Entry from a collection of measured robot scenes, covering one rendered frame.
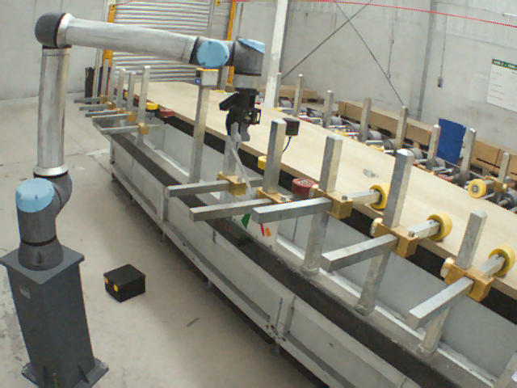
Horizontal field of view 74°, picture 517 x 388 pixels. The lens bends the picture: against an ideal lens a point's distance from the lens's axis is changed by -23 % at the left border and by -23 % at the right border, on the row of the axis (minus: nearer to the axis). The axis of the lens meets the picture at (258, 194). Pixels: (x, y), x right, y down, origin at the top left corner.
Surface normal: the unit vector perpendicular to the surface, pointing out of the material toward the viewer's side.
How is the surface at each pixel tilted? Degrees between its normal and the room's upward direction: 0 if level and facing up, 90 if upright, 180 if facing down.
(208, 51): 91
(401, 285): 90
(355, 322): 90
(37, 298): 90
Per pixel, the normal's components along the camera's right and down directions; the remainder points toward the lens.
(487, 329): -0.81, 0.11
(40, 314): -0.33, 0.29
